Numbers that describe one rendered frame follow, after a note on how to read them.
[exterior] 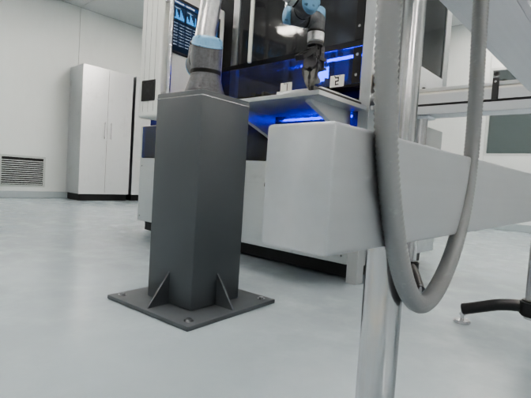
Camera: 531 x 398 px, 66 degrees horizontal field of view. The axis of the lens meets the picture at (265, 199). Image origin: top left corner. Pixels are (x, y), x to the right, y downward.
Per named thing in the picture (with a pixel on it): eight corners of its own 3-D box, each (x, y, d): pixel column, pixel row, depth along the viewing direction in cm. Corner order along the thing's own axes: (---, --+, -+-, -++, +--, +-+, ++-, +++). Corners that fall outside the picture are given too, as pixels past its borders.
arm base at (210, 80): (203, 91, 146) (205, 64, 146) (175, 95, 156) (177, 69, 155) (231, 100, 158) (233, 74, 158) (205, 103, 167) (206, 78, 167)
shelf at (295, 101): (269, 119, 252) (270, 116, 252) (374, 112, 205) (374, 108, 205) (209, 106, 217) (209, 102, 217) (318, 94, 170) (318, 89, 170)
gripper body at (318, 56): (326, 72, 185) (329, 44, 184) (315, 67, 179) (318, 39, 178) (313, 73, 190) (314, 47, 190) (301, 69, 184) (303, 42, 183)
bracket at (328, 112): (344, 137, 208) (345, 111, 207) (348, 137, 206) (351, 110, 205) (303, 128, 183) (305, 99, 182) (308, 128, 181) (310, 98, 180)
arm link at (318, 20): (304, 9, 185) (321, 13, 187) (303, 34, 185) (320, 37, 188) (311, 2, 177) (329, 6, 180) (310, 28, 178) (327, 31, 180)
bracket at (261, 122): (270, 139, 241) (272, 117, 241) (274, 139, 239) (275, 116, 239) (227, 132, 216) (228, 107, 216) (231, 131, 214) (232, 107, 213)
